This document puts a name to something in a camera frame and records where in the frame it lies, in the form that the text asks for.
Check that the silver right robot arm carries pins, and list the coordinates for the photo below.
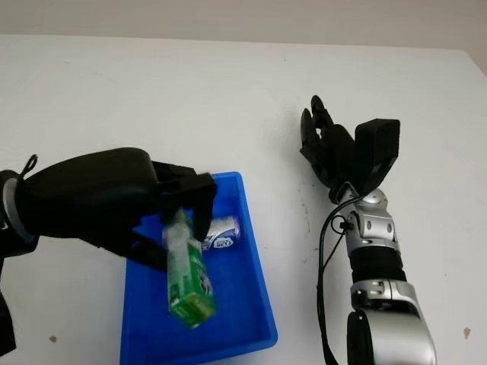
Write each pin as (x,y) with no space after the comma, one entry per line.
(380,243)

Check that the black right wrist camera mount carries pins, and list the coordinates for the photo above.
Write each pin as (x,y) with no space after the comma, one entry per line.
(376,148)

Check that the blue plastic tray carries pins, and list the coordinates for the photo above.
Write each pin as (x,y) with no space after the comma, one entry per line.
(243,289)

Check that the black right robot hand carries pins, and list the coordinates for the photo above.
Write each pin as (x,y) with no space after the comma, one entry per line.
(336,152)

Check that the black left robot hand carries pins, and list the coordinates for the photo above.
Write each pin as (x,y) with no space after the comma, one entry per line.
(87,197)

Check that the green carton box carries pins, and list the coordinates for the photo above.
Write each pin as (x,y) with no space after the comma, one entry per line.
(188,277)

